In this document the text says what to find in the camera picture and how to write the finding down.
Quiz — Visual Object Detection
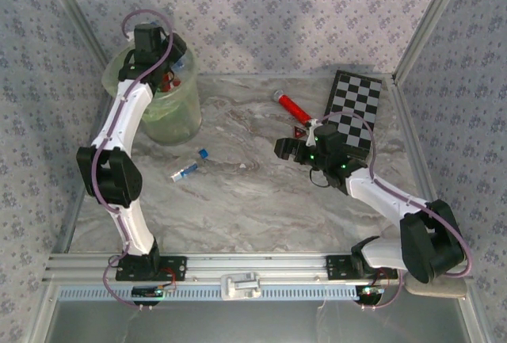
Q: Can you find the red label bottle white cap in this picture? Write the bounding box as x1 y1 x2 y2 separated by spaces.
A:
162 73 181 93

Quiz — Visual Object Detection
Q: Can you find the green plastic bin liner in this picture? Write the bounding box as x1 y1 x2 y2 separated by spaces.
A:
101 44 199 122

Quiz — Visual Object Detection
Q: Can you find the translucent plastic waste bin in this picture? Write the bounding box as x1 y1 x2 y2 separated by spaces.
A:
101 41 203 146

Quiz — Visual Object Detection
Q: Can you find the red glitter tube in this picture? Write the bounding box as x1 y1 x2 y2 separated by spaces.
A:
272 89 318 128

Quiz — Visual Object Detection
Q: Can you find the black grey checkerboard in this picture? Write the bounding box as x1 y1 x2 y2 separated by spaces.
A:
322 69 384 158

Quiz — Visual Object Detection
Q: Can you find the slim clear bottle blue cap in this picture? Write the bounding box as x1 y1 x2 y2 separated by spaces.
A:
169 147 210 182

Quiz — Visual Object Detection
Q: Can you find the grey metal latch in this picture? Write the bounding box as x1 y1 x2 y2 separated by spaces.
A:
220 272 262 301

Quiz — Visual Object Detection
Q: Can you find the grey oval pad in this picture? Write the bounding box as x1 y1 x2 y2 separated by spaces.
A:
402 275 468 299

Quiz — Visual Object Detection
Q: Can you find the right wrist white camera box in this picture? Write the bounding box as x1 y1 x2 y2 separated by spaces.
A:
303 118 320 147

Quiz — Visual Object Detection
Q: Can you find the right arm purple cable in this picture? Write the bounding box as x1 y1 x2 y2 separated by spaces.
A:
312 111 475 312

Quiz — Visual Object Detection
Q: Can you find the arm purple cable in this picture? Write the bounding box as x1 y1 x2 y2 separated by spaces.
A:
90 9 175 311
312 111 475 312

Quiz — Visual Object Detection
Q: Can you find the aluminium frame post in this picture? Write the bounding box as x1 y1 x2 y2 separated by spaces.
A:
391 0 473 82
37 0 110 69

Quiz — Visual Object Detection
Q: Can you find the aluminium side rail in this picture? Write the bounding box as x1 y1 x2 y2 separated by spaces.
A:
53 91 114 255
390 75 455 251

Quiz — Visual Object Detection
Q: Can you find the long aluminium mounting rail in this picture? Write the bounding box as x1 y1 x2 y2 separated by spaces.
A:
43 253 475 283

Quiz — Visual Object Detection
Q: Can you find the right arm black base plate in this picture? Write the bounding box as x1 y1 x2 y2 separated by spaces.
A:
326 254 399 280

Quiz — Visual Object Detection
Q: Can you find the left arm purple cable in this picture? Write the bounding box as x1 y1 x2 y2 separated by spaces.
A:
90 9 175 311

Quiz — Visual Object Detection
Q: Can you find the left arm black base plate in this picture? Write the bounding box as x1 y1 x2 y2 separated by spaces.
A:
115 255 188 283

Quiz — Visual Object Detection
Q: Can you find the slotted grey cable duct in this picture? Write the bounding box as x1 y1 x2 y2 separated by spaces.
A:
57 284 399 301

